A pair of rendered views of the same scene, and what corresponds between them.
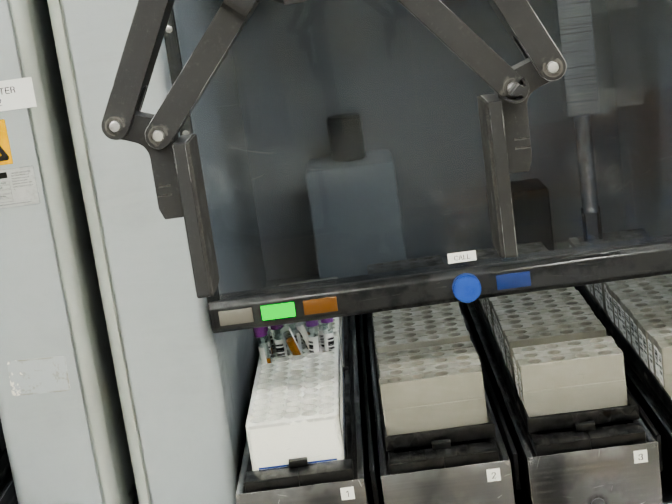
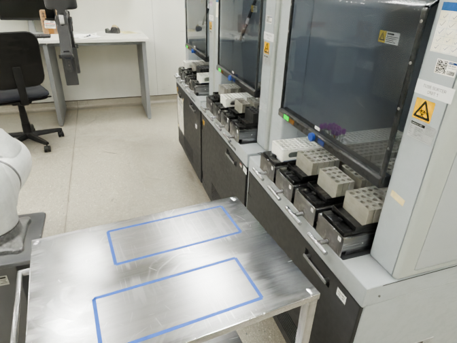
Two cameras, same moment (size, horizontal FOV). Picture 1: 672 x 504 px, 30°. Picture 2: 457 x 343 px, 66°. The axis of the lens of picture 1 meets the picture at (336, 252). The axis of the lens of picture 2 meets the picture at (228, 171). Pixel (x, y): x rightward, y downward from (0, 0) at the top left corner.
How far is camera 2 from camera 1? 124 cm
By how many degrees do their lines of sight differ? 66
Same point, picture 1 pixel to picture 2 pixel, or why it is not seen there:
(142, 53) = not seen: hidden behind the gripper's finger
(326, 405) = (291, 148)
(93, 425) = (266, 124)
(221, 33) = not seen: hidden behind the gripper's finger
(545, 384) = (322, 177)
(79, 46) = (281, 29)
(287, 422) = (276, 145)
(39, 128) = (273, 47)
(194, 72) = not seen: hidden behind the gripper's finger
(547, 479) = (296, 197)
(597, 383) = (330, 188)
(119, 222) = (277, 78)
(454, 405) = (307, 167)
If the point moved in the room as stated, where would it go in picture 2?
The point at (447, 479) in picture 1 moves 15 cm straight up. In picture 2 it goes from (283, 180) to (288, 143)
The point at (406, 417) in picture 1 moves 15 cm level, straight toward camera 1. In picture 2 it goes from (299, 162) to (262, 167)
